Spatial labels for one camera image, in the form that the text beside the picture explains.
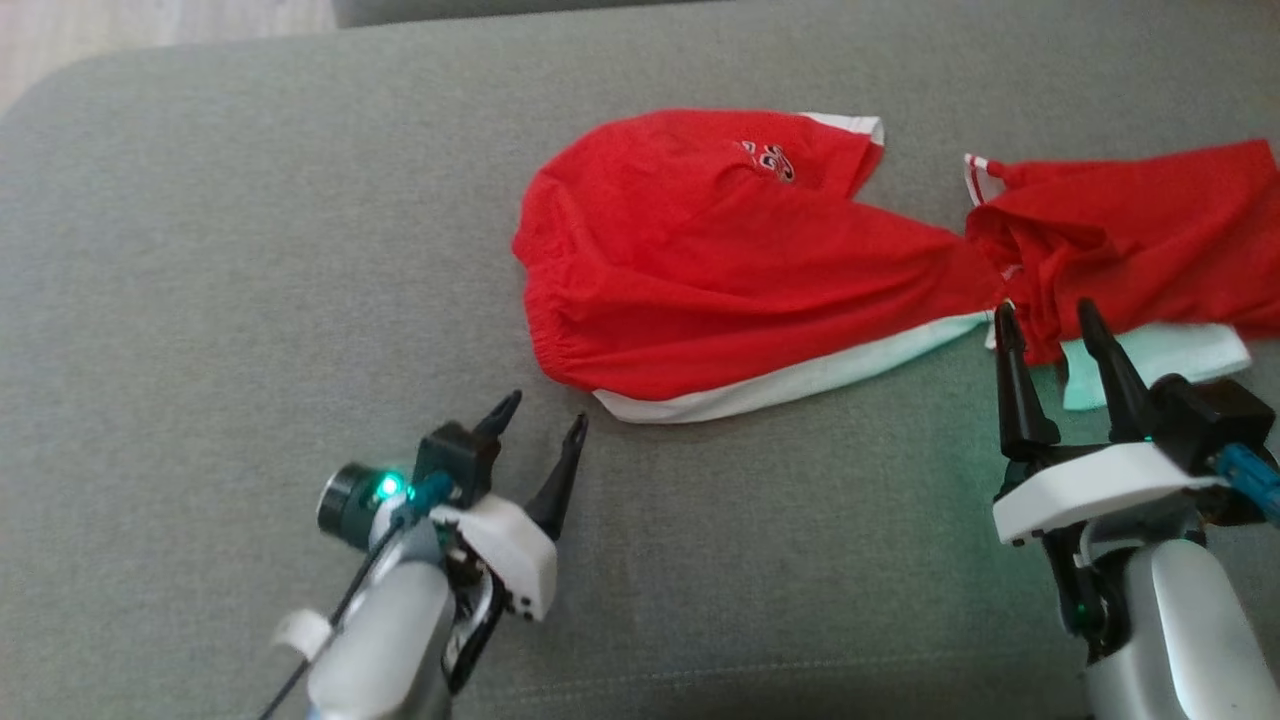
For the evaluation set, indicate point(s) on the red basketball shorts number 23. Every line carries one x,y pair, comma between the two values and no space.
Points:
700,260

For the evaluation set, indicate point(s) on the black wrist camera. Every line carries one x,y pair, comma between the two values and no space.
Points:
1210,420
420,475

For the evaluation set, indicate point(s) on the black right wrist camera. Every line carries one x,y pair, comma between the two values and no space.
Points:
1210,420

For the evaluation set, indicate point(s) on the large grey sofa seat cushion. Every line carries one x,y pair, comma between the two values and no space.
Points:
250,250

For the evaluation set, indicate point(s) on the red t-shirt with white sleeves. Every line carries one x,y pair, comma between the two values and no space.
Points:
1150,230

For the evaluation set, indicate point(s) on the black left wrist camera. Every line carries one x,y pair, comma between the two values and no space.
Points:
420,475

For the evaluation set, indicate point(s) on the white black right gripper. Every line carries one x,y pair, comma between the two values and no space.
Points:
1090,490

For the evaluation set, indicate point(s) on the small grey sofa seat cushion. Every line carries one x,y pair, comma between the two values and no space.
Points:
500,10

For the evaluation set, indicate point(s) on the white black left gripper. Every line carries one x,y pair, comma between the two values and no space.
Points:
510,550

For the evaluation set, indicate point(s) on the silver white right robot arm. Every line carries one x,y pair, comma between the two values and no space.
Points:
1180,640

